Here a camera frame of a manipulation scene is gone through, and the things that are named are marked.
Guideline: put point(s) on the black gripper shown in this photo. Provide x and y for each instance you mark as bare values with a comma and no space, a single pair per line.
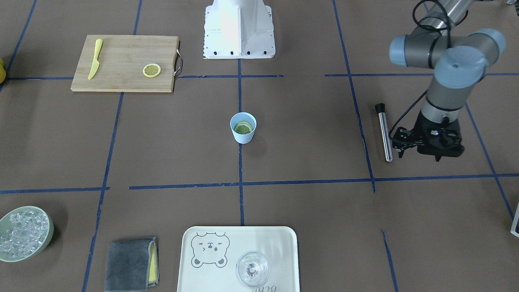
422,129

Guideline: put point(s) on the steel muddler black tip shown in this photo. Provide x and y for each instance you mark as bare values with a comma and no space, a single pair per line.
386,140

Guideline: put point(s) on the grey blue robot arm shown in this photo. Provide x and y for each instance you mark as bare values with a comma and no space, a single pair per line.
459,63

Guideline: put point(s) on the light blue plastic cup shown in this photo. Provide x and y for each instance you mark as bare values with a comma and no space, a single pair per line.
243,139

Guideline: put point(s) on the clear wine glass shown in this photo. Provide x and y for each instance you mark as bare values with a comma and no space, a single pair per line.
252,269

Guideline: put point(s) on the cream bear tray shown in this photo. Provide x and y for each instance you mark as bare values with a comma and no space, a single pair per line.
209,255

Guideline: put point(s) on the grey yellow folded cloth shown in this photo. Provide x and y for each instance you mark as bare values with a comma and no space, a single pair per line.
132,265

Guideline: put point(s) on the bamboo cutting board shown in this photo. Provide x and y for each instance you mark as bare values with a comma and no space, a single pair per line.
122,59

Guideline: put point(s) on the yellow plastic knife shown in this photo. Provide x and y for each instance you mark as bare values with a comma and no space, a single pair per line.
95,63

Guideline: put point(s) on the green bowl with ice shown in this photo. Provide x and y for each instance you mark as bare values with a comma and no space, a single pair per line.
24,233

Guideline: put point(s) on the whole yellow lemons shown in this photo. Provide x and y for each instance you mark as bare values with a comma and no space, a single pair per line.
3,73

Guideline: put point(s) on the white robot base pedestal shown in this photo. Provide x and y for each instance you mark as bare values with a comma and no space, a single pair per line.
238,29

